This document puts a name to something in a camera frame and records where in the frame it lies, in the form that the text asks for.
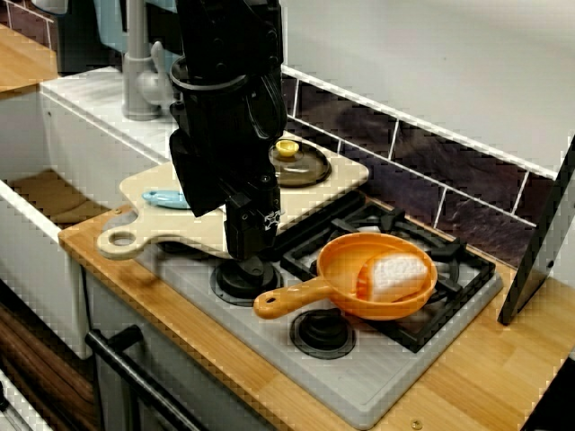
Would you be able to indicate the light wooden cutting board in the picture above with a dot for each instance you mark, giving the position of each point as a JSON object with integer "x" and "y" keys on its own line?
{"x": 148, "y": 224}

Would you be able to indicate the teal box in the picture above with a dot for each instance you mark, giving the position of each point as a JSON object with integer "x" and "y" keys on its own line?
{"x": 108, "y": 22}

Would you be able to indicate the glass lid yellow knob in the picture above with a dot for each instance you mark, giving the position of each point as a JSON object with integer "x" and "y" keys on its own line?
{"x": 301, "y": 168}

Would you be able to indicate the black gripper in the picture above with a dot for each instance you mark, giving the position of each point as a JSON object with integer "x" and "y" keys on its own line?
{"x": 251, "y": 202}

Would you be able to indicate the black slanted panel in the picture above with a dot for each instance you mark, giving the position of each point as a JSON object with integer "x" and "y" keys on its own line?
{"x": 534, "y": 251}

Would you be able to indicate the white toy sink basin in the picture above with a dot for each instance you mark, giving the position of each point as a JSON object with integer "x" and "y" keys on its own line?
{"x": 90, "y": 125}

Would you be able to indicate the white toy oven door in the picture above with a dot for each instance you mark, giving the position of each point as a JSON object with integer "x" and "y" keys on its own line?
{"x": 179, "y": 381}

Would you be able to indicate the grey toy stove plate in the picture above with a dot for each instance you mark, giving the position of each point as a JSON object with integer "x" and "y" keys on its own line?
{"x": 359, "y": 386}

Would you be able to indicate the wooden kitchen countertop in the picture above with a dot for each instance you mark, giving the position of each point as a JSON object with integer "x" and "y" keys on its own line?
{"x": 471, "y": 368}

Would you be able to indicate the orange toy frying pan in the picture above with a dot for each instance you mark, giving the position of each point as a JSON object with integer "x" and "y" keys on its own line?
{"x": 341, "y": 269}

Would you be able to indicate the black stove knob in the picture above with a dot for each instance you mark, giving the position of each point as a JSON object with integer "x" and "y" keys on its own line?
{"x": 229, "y": 287}
{"x": 323, "y": 334}

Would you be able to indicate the grey toy faucet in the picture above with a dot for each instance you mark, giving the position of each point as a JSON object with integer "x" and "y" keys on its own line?
{"x": 135, "y": 81}

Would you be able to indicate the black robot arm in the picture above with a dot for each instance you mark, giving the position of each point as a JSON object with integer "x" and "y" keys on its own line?
{"x": 224, "y": 90}

